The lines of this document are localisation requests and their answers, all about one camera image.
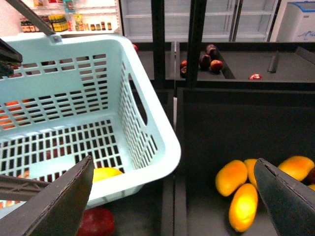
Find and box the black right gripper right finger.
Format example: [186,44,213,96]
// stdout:
[254,158,315,236]

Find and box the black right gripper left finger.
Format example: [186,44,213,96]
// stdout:
[0,156,94,236]

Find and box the yellow mango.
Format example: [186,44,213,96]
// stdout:
[215,160,248,197]
[228,183,258,233]
[93,167,123,183]
[278,156,315,181]

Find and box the light blue plastic basket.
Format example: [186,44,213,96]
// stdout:
[0,33,181,208]

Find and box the brown basket handle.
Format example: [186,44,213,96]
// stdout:
[5,0,56,36]

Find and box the black mango bin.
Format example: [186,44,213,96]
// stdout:
[174,88,315,236]

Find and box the red apple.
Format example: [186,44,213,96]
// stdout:
[76,207,115,236]

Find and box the white chest freezer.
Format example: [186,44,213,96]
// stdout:
[276,0,315,42]

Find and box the white shelf with bottles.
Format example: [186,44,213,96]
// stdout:
[22,0,123,37]

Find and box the glass door display cabinet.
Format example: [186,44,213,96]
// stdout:
[119,0,281,42]

